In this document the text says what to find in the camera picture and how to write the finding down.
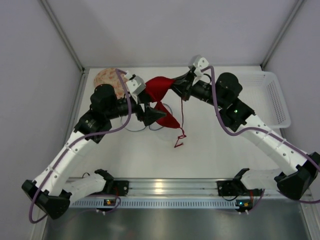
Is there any clear plastic dome insert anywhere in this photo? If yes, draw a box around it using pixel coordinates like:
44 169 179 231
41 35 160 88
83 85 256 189
120 101 183 143

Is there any red bra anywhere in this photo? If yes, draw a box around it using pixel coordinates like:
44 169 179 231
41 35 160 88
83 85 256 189
144 76 188 149

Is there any pink floral mesh laundry bag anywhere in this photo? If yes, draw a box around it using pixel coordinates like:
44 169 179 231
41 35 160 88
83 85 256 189
93 68 125 99

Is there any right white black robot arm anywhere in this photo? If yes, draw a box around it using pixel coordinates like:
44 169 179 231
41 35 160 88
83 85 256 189
171 71 320 201

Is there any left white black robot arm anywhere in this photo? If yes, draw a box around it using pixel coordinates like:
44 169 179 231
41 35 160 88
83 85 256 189
21 84 167 220

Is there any white plastic basket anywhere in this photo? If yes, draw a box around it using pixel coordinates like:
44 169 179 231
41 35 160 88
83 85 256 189
242 71 291 129

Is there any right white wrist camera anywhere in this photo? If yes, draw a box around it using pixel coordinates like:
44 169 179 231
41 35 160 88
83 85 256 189
188 55 209 77

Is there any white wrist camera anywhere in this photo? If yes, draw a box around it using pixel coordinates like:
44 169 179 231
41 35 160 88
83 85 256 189
124 71 146 104
188 55 209 77

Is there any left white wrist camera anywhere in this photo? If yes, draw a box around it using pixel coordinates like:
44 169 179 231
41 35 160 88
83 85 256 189
124 71 146 104

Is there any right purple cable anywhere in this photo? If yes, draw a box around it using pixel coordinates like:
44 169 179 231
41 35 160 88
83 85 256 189
202 65 320 213

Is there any aluminium mounting rail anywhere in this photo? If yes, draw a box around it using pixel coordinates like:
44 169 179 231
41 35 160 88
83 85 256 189
39 177 312 198

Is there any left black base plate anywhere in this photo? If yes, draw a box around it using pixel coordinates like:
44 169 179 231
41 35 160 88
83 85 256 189
94 169 130 197

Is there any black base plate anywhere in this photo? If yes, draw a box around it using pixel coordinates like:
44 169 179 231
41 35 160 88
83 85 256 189
216 168 263 197
94 169 130 197

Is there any grey slotted cable duct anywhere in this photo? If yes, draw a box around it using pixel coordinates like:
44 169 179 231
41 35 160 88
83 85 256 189
70 197 251 209

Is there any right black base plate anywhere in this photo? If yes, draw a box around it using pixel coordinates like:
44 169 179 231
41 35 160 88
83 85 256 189
216 168 263 197

